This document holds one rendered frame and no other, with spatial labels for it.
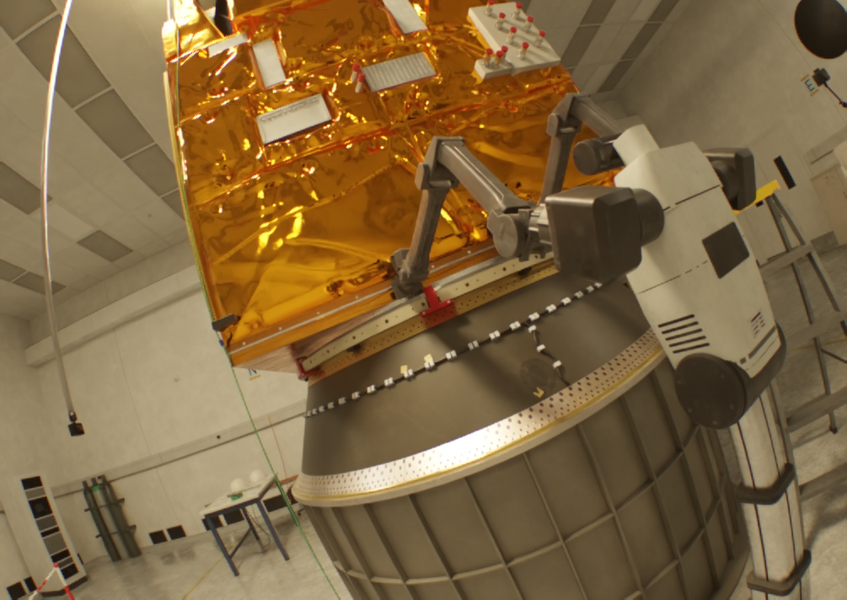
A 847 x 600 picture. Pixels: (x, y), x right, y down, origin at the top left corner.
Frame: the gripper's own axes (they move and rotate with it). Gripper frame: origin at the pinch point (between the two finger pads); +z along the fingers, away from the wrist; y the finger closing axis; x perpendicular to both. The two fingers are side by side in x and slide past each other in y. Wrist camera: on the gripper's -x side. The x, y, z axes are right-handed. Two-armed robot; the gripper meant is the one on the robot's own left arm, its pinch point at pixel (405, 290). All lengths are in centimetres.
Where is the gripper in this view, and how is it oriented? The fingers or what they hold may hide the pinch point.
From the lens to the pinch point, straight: 153.8
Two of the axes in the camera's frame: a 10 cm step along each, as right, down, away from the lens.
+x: 4.0, 9.0, -1.8
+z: -0.9, 2.3, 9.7
